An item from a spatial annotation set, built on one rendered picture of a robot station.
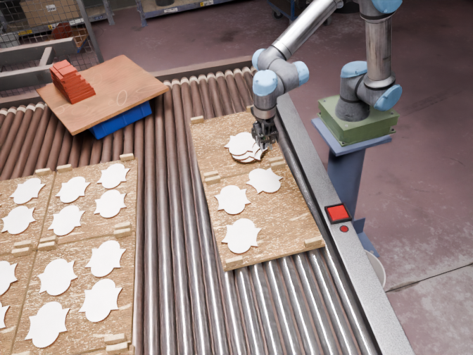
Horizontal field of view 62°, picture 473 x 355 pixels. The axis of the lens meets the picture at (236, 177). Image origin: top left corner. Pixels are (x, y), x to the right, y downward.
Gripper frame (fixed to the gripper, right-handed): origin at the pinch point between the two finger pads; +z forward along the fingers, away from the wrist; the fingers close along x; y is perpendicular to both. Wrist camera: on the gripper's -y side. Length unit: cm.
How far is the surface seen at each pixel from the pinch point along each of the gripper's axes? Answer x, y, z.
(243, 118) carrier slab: -0.3, -33.5, 19.2
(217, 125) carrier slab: -12.9, -33.0, 19.1
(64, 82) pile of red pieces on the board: -77, -64, 3
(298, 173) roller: 12.3, 7.5, 13.0
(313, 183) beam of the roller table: 16.3, 14.1, 12.3
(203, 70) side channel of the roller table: -11, -84, 29
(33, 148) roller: -100, -47, 23
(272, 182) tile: 0.4, 10.8, 9.6
